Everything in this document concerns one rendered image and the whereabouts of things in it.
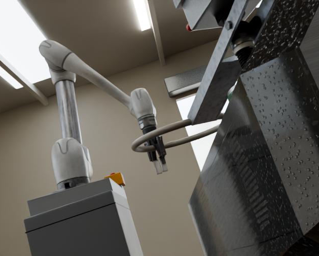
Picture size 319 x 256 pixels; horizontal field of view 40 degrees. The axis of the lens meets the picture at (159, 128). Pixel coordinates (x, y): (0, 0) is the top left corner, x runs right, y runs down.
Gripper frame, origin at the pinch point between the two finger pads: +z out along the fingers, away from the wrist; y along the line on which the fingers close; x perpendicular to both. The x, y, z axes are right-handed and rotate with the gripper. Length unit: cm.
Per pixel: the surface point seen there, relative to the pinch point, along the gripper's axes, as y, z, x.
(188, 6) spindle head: 76, -42, -25
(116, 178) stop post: -80, -9, 22
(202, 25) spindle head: 76, -35, -22
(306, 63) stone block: 142, 11, -79
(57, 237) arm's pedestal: -5, 19, -58
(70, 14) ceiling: -321, -284, 166
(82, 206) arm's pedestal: 2.3, 10.1, -47.5
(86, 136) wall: -544, -162, 263
